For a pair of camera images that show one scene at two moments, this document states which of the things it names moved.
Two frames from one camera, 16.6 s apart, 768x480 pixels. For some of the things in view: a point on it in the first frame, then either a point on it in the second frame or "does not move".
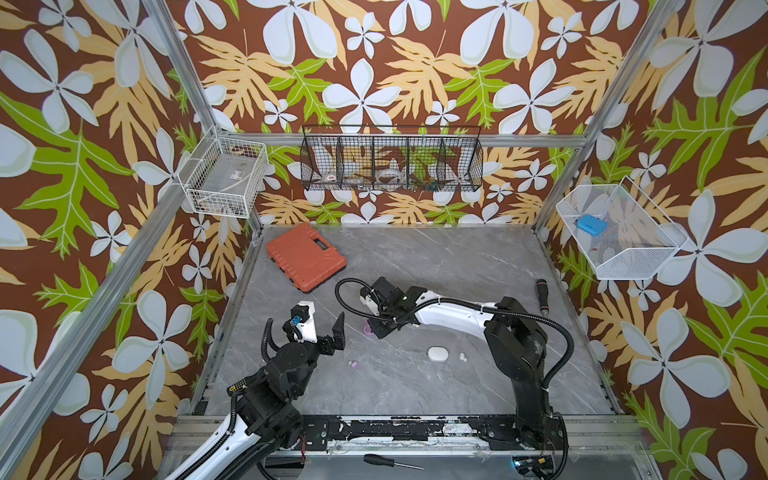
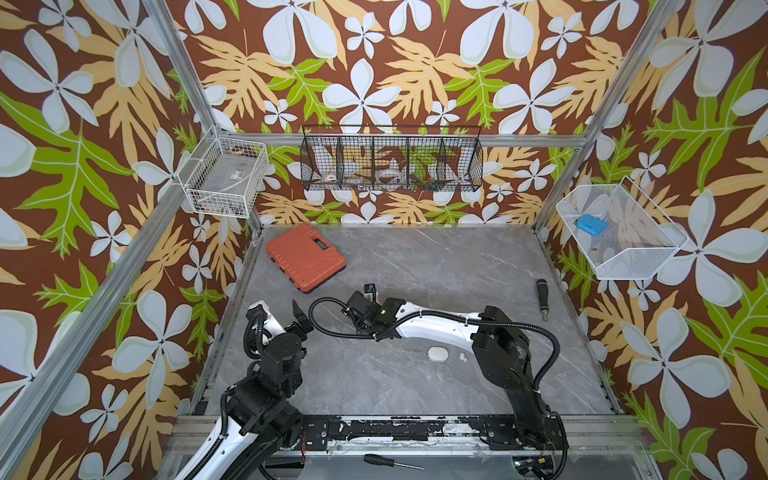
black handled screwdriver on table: (542, 290) does not move
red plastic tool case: (305, 257) does not move
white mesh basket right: (617, 232) does not move
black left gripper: (328, 347) to (293, 329)
